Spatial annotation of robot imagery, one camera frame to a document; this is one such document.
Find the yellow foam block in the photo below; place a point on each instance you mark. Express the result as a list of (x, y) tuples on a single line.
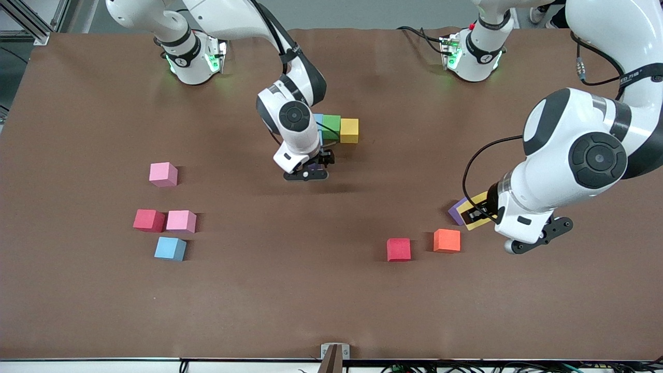
[(349, 130), (475, 199)]

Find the grey metal bracket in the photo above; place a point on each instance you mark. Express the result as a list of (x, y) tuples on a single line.
[(334, 356)]

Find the aluminium frame profile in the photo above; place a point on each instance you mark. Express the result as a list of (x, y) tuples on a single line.
[(60, 15), (32, 28)]

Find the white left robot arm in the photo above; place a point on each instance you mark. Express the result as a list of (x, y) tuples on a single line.
[(595, 155)]

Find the red foam block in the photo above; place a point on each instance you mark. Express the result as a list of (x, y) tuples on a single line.
[(148, 220), (398, 249)]

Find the green foam block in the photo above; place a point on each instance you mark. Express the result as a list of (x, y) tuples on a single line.
[(332, 127)]

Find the pink foam block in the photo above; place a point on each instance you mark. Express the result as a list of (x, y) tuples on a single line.
[(163, 174), (181, 220)]

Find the orange foam block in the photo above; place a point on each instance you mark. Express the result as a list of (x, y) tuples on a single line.
[(447, 240)]

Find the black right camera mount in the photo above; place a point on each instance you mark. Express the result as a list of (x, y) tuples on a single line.
[(325, 158)]

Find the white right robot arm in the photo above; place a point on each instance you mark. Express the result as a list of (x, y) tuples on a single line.
[(228, 15)]

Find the brown table cover sheet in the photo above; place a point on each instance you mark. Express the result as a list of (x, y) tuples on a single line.
[(331, 300)]

